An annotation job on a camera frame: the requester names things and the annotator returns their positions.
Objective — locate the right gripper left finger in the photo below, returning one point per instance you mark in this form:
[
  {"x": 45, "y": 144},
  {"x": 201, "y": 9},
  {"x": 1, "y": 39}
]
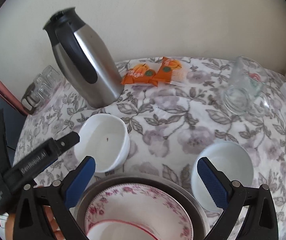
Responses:
[{"x": 64, "y": 194}]

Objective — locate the red rimmed white bowl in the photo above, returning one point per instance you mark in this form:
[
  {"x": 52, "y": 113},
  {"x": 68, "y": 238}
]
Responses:
[{"x": 118, "y": 230}]

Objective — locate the steel thermos jug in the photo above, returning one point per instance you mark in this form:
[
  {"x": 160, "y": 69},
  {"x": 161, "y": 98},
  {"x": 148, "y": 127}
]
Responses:
[{"x": 83, "y": 58}]

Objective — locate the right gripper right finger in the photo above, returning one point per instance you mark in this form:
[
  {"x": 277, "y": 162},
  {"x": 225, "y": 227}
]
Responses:
[{"x": 231, "y": 196}]

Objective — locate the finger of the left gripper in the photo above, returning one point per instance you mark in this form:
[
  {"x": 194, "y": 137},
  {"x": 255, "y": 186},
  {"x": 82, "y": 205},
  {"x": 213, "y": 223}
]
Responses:
[{"x": 68, "y": 141}]

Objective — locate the deep white bowl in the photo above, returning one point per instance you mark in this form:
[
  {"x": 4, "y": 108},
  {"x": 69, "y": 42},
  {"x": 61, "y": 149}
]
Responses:
[{"x": 105, "y": 138}]

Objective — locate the round metal pan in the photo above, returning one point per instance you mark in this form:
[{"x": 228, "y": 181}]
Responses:
[{"x": 196, "y": 213}]

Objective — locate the orange snack packet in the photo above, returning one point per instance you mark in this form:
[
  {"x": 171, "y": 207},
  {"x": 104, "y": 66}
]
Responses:
[
  {"x": 170, "y": 71},
  {"x": 141, "y": 73}
]

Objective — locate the person's left hand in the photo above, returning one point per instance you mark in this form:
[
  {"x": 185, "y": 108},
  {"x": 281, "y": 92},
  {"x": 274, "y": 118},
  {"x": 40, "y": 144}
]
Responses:
[{"x": 33, "y": 219}]

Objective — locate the clear drinking glass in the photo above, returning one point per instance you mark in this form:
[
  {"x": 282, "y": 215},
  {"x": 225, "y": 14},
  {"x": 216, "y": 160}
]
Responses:
[
  {"x": 52, "y": 77},
  {"x": 43, "y": 88}
]

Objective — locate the pink floral plate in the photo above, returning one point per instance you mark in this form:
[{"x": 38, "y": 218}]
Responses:
[{"x": 142, "y": 205}]

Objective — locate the pink board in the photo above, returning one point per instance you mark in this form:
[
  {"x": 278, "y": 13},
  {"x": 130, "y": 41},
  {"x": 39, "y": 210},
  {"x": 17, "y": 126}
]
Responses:
[{"x": 11, "y": 99}]

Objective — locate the dark blue cabinet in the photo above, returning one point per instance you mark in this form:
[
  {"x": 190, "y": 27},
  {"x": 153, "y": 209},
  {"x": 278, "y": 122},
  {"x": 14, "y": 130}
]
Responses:
[{"x": 14, "y": 122}]

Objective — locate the floral grey tablecloth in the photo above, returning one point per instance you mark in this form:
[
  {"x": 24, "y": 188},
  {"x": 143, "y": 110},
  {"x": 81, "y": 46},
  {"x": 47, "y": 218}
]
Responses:
[{"x": 169, "y": 126}]

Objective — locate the clear glass mug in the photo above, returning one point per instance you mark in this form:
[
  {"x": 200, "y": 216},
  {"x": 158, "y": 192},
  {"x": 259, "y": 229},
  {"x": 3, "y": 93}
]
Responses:
[{"x": 245, "y": 90}]

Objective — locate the glass teapot black handle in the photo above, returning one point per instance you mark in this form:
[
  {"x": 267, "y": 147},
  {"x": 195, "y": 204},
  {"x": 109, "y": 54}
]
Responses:
[{"x": 30, "y": 100}]

